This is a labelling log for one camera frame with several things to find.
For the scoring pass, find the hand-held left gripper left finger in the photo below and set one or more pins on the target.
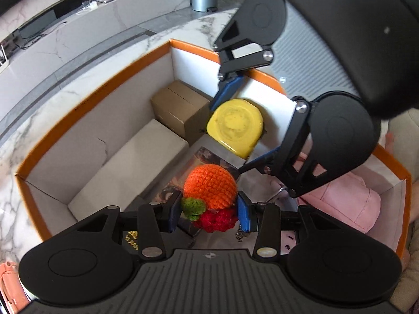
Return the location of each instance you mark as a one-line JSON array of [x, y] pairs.
[[175, 212]]

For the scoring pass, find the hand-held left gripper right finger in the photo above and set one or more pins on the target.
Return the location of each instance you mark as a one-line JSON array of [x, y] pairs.
[[244, 212]]

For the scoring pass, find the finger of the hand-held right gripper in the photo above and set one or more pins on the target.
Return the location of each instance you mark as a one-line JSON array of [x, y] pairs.
[[262, 162], [226, 93]]

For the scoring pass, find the red crochet berry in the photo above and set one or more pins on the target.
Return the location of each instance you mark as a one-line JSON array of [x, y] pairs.
[[216, 220]]

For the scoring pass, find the yellow plastic container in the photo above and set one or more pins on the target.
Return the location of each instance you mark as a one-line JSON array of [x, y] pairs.
[[235, 124]]

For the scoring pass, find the orange crochet fruit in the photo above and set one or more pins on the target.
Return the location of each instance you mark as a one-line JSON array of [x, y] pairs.
[[209, 186]]

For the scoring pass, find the dark grey box gold print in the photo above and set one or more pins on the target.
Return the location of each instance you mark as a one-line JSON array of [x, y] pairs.
[[129, 239]]

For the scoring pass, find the white storage box orange rim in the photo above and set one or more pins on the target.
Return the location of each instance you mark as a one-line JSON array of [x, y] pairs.
[[98, 111]]

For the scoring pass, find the small cardboard box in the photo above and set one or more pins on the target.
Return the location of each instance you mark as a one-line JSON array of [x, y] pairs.
[[176, 104]]

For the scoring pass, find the white foam insert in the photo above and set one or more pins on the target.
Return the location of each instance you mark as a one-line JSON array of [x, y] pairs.
[[131, 157]]

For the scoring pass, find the pink cap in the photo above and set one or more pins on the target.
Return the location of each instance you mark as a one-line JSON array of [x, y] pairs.
[[343, 202]]

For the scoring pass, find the white marble console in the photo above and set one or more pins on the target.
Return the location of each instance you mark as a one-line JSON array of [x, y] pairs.
[[98, 23]]

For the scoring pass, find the white power strip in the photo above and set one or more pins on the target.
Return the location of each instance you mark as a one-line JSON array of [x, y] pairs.
[[91, 5]]

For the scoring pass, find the salmon pink plastic holder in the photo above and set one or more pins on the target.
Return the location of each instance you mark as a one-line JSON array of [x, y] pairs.
[[11, 287]]

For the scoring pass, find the black set-top box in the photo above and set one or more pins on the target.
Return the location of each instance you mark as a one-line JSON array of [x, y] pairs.
[[36, 24]]

